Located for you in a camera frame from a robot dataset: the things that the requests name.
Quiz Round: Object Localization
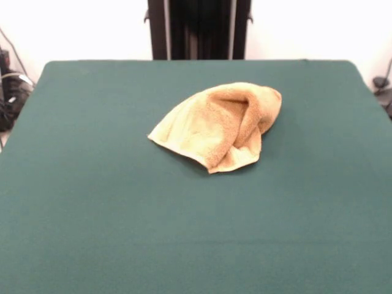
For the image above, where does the dark green table cloth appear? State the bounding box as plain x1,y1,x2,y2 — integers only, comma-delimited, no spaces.
0,59,392,294

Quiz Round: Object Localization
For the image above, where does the tan terry towel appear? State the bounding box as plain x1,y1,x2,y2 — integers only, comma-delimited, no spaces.
146,81,283,175

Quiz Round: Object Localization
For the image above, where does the dark stand foot with knob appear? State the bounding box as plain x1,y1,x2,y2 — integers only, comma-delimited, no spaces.
371,75,392,121
0,45,35,133

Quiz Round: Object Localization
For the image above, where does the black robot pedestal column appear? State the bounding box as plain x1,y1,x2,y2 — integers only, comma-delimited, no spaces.
143,0,255,61

